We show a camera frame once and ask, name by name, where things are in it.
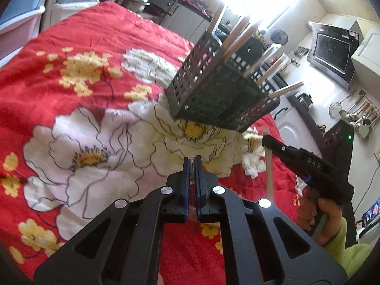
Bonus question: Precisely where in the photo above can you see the red floral blanket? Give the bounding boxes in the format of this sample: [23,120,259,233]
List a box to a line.
[0,0,301,285]

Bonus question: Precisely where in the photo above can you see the white lower cabinets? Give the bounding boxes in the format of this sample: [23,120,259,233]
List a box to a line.
[161,0,325,158]

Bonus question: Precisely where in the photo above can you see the black perforated utensil holder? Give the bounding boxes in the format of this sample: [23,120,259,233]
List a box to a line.
[166,32,280,133]

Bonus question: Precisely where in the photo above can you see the steel pot on shelf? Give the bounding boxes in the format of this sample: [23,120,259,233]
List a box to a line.
[121,0,150,14]

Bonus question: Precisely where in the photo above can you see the green sleeve forearm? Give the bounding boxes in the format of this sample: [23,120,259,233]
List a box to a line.
[323,218,372,279]

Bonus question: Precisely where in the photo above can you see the black range hood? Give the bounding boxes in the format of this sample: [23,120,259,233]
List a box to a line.
[307,19,363,90]

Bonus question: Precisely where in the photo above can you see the steel kettle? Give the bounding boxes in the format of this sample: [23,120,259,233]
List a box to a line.
[297,93,313,111]

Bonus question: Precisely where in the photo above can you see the hanging strainer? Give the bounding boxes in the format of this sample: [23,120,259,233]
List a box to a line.
[328,90,356,119]

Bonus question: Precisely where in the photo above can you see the chopsticks pair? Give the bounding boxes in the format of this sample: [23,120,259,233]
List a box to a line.
[262,140,274,202]

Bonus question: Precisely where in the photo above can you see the small black fan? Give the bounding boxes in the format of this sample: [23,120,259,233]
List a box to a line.
[270,30,289,46]

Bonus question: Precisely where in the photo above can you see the hanging ladle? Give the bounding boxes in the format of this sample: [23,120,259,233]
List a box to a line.
[339,95,364,119]

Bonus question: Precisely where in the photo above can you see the right hand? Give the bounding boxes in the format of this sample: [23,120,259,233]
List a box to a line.
[296,185,344,247]

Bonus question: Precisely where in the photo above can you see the white upper cabinet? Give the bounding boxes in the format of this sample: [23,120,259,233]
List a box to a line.
[351,28,380,101]

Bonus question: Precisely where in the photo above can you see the pastel drawer tower left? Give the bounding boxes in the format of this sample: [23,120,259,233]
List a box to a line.
[1,0,46,61]

